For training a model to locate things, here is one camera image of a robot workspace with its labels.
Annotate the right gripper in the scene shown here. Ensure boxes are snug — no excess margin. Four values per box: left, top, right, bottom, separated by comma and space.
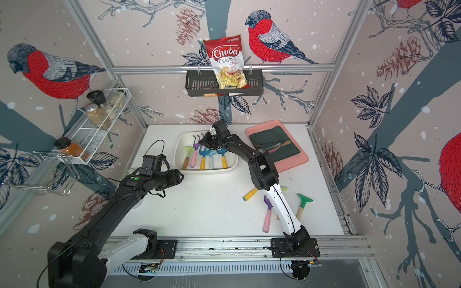
196, 132, 221, 151

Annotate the light blue rake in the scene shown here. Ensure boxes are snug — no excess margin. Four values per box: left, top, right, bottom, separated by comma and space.
208, 150, 217, 170

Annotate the blue claw rake yellow handle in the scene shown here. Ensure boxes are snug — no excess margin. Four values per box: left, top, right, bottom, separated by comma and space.
217, 148, 228, 169

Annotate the purple rake pink handle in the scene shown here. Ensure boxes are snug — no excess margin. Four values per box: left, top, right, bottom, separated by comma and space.
189, 134, 200, 168
262, 196, 273, 233

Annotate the green rake wooden handle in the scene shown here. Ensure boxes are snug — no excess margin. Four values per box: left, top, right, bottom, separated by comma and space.
181, 146, 194, 170

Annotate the teal rake yellow handle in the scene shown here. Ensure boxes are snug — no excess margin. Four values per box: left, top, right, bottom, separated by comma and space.
243, 188, 258, 202

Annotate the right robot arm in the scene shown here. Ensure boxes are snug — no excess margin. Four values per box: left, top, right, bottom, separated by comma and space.
199, 132, 310, 253

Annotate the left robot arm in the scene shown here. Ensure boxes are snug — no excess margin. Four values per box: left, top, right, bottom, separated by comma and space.
47, 169, 184, 288

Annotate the white storage box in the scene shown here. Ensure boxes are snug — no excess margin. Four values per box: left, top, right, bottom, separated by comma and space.
174, 132, 238, 175

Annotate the dark green cloth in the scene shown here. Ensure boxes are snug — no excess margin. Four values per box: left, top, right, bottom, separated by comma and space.
249, 126, 301, 162

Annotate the pink tray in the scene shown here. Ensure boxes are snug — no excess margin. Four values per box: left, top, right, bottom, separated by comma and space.
245, 120, 309, 173

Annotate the Chuba cassava chips bag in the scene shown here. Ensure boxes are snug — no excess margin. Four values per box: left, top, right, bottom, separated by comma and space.
204, 36, 250, 89

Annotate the silver lid spice jar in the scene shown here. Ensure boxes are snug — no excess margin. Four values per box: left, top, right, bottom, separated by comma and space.
85, 103, 110, 130

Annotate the clear spice jar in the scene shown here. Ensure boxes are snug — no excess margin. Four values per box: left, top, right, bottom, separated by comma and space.
109, 90, 126, 109

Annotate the orange spice jar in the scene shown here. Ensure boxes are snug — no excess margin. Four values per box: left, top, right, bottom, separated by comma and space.
54, 138, 90, 161

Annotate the black lid spice jar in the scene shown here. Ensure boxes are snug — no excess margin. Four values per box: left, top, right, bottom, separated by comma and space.
86, 90, 106, 107

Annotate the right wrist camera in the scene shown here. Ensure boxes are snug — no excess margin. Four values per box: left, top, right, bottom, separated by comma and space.
212, 120, 230, 138

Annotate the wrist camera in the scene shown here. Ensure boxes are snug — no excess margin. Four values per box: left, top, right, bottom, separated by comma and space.
212, 120, 230, 138
139, 154, 169, 177

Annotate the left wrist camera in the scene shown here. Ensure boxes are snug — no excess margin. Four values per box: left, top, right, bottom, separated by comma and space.
139, 154, 169, 177

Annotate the black wall basket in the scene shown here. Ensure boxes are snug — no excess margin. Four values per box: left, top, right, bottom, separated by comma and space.
186, 70, 264, 97

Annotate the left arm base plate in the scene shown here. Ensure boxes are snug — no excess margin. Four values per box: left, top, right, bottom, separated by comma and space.
139, 238, 178, 260

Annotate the white wire spice rack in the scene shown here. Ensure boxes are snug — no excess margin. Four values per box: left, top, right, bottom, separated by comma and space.
63, 88, 132, 164

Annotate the wire cup holder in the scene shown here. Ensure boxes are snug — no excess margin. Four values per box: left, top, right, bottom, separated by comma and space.
1, 151, 80, 196

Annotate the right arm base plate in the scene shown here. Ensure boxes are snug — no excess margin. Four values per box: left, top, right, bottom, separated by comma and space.
270, 238, 321, 258

